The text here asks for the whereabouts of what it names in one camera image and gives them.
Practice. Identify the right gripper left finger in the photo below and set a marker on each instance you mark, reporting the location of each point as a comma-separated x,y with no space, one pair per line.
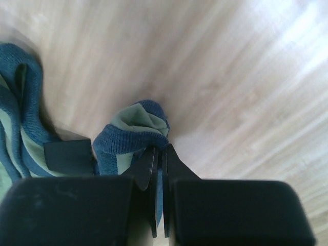
79,209

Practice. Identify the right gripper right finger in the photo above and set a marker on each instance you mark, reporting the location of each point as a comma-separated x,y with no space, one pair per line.
229,212

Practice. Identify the olive green printed tank top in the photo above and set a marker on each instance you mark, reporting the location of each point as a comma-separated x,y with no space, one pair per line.
29,150

